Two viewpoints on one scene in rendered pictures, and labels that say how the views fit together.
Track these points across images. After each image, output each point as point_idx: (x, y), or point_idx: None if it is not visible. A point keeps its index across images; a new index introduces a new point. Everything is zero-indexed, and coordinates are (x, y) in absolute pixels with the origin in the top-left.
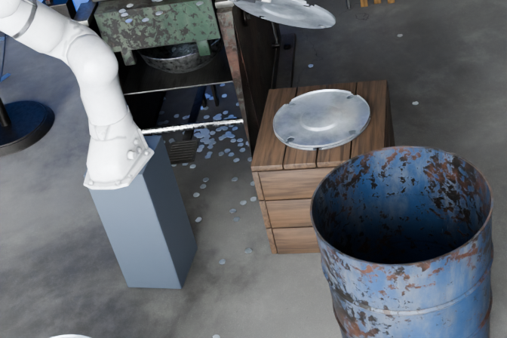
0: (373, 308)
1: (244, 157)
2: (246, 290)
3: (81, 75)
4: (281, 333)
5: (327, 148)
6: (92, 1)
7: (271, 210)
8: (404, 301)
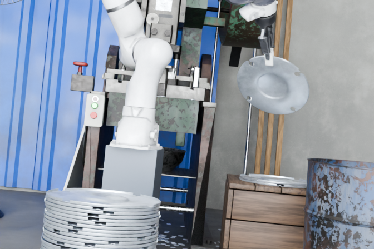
0: (360, 221)
1: (178, 247)
2: None
3: (147, 51)
4: None
5: (288, 186)
6: (104, 90)
7: (234, 230)
8: None
